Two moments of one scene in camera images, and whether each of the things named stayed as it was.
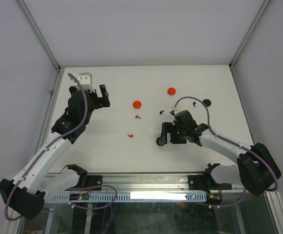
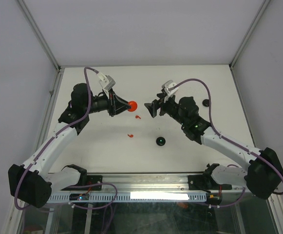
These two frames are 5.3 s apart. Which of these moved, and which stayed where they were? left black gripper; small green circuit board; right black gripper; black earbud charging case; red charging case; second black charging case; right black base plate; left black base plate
Moved: right black gripper; red charging case; left black gripper
Stayed: second black charging case; black earbud charging case; small green circuit board; left black base plate; right black base plate
